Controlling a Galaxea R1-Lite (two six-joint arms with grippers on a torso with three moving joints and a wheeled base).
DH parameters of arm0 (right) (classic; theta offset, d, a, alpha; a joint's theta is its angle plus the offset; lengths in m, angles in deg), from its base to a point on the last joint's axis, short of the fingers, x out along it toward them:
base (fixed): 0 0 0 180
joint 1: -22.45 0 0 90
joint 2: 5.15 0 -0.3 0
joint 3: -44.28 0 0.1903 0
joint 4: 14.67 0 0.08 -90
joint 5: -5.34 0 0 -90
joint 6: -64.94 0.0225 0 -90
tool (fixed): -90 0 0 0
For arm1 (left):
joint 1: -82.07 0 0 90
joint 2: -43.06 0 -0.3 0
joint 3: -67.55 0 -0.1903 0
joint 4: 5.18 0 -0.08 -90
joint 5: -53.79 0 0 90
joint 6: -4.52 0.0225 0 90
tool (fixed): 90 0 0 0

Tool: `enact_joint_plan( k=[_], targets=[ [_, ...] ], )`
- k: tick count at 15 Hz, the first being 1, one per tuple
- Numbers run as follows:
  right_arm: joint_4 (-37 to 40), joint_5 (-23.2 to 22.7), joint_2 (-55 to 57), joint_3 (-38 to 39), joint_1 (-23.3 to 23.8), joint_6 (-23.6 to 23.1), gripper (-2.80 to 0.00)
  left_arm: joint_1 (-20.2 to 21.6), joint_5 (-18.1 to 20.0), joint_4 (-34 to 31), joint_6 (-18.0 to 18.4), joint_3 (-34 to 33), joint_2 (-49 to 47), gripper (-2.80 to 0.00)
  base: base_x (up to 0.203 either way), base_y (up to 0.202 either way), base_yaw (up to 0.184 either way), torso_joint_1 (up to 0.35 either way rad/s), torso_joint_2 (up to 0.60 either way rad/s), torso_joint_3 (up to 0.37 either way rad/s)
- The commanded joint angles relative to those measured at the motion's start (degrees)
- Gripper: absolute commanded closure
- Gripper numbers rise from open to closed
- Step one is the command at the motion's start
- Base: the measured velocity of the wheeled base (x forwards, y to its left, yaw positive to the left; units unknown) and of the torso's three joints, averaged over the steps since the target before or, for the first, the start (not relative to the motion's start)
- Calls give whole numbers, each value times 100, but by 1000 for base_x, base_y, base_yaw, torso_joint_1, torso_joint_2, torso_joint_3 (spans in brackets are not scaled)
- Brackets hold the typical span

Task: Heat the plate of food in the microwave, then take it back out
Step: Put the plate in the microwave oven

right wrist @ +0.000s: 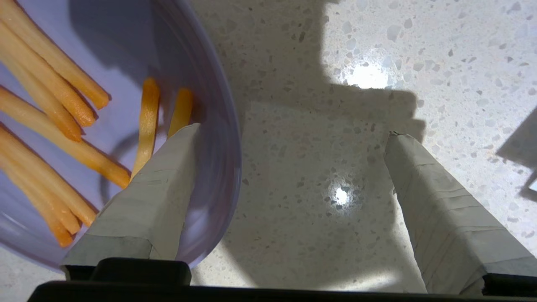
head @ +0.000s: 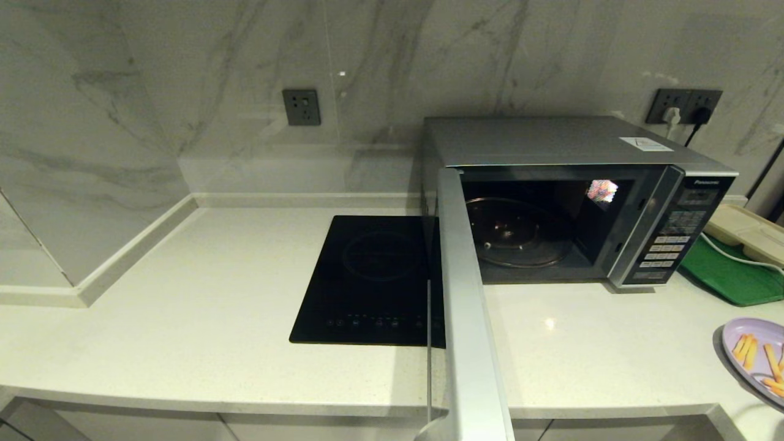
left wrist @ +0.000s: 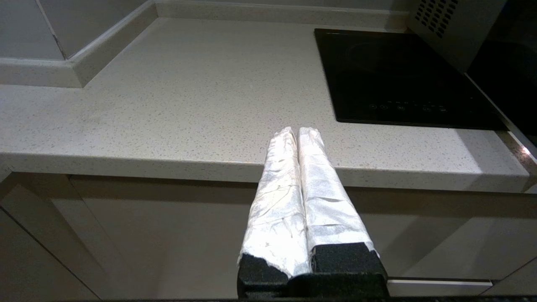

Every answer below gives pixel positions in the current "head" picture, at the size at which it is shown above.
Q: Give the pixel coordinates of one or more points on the lavender plastic plate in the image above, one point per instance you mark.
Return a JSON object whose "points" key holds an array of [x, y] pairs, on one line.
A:
{"points": [[759, 331]]}

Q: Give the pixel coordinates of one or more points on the black power plug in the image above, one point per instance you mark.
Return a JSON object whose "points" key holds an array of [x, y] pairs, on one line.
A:
{"points": [[702, 115]]}

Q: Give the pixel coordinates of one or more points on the beige power strip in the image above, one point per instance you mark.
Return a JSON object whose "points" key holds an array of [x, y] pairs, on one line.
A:
{"points": [[744, 229]]}

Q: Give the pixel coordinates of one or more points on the silver microwave oven body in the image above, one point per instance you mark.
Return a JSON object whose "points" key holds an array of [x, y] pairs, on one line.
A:
{"points": [[539, 138]]}

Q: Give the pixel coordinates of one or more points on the black induction cooktop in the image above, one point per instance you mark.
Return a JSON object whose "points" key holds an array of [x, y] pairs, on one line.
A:
{"points": [[367, 282]]}

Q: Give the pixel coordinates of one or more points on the beige cabinet door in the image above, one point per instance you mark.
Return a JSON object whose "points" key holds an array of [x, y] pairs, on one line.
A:
{"points": [[631, 432], [318, 432]]}

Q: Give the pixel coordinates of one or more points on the grey double wall outlet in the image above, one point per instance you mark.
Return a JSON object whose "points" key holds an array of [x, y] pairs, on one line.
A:
{"points": [[686, 98]]}

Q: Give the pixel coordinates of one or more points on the white paper sheet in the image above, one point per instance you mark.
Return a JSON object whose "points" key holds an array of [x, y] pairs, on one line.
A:
{"points": [[646, 144]]}

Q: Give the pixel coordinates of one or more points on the white power plug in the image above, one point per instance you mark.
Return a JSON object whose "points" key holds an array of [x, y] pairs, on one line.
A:
{"points": [[672, 116]]}

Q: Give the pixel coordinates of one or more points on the green plastic tray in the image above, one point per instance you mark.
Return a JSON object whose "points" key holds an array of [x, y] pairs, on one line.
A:
{"points": [[729, 278]]}

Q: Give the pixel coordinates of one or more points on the microwave door with dark glass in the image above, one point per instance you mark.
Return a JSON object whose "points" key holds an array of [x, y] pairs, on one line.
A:
{"points": [[468, 306]]}

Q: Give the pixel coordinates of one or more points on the grey single wall outlet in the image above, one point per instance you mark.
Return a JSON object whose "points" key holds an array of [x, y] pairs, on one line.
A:
{"points": [[301, 107]]}

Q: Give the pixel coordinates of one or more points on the orange french fry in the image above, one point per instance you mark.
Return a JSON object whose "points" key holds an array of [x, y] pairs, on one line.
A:
{"points": [[778, 392], [740, 346], [773, 384], [773, 364], [751, 356], [746, 348]]}

